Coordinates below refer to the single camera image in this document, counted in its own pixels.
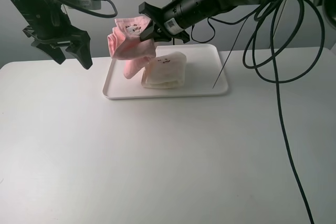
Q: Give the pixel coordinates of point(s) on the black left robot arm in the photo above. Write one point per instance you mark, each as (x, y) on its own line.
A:
(51, 29)

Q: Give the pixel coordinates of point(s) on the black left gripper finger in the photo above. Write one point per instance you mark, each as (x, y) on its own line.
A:
(54, 53)
(81, 51)

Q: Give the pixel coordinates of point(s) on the white rectangular plastic tray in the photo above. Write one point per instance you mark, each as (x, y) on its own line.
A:
(203, 76)

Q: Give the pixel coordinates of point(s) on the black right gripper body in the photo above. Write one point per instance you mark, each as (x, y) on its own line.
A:
(179, 15)

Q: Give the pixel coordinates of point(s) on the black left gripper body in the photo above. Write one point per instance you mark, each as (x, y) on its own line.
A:
(48, 24)

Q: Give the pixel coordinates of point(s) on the pink terry towel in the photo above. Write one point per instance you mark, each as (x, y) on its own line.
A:
(124, 44)

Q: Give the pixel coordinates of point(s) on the cream white terry towel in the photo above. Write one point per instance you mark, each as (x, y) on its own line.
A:
(165, 72)

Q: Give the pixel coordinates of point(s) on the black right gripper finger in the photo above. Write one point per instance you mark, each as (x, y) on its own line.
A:
(149, 32)
(160, 36)

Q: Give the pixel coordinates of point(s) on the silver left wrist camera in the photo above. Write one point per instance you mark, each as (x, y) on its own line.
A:
(81, 1)

